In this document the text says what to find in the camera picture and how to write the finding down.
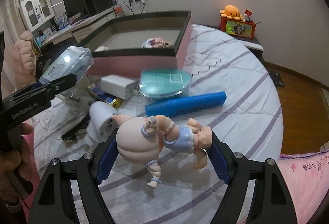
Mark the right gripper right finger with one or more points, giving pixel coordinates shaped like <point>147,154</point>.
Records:
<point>271,201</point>

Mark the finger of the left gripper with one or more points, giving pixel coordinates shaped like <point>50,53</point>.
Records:
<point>57,86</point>

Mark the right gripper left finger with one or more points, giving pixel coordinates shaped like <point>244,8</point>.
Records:
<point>54,202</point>

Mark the clear plastic box green label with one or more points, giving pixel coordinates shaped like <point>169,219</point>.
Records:
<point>74,60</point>

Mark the white astronaut figure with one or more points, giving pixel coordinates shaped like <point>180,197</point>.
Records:
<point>100,125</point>

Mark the baby doll figure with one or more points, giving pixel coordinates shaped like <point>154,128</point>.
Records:
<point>140,141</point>

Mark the blue rectangular tube box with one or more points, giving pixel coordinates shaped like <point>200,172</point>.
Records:
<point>186,105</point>

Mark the person's left hand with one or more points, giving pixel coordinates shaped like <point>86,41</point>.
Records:
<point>10,161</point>

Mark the pink padded jacket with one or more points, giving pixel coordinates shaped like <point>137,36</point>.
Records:
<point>24,59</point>

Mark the pink quilt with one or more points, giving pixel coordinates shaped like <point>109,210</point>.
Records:
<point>306,176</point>

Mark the blue gold foil box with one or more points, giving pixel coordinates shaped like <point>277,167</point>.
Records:
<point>100,95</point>

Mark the white desk with drawers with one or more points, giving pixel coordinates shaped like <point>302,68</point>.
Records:
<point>81,29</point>

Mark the white power adapter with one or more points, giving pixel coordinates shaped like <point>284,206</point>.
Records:
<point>118,86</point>

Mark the white glass cabinet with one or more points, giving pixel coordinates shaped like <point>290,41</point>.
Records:
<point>35,13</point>

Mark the pink storage box black rim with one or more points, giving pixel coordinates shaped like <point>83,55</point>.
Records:
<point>117,45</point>

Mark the black computer monitor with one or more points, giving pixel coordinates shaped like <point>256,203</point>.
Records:
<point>75,7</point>

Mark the orange cap bottle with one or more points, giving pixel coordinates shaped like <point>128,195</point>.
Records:
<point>118,11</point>

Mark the glass container teal lid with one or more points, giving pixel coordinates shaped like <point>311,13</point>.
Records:
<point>158,85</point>

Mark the red storage box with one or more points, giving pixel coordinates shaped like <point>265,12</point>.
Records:
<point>238,28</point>

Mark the orange octopus plush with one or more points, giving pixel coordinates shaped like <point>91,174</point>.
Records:
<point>231,12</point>

